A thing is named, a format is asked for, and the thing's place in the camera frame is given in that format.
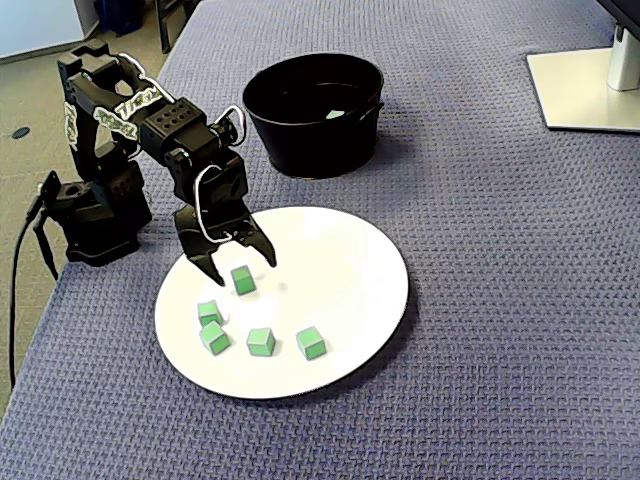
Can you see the blue waffle weave tablecloth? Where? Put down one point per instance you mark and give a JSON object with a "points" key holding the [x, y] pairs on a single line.
{"points": [[500, 300]]}

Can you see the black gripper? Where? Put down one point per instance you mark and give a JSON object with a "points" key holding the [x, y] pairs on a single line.
{"points": [[220, 234]]}

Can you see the small green cube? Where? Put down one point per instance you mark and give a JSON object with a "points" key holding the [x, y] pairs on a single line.
{"points": [[311, 345], [244, 283], [215, 341], [209, 314], [334, 114], [261, 344]]}

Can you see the blue bin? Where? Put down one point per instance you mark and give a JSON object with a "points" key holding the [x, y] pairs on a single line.
{"points": [[122, 15]]}

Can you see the black robot arm with stickers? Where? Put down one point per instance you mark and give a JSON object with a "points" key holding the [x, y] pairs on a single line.
{"points": [[100, 210]]}

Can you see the black round container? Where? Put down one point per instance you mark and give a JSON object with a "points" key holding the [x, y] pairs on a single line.
{"points": [[320, 145]]}

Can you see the dark furniture frame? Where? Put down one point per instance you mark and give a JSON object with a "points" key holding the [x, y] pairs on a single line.
{"points": [[167, 25]]}

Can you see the white partition panel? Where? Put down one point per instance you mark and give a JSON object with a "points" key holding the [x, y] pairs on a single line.
{"points": [[40, 22]]}

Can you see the white round plate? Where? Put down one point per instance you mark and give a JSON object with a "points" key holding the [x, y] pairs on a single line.
{"points": [[325, 300]]}

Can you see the white monitor stand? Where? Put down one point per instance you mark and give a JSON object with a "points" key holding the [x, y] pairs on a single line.
{"points": [[575, 90]]}

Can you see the dark round floor cap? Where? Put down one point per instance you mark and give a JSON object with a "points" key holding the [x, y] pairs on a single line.
{"points": [[21, 133]]}

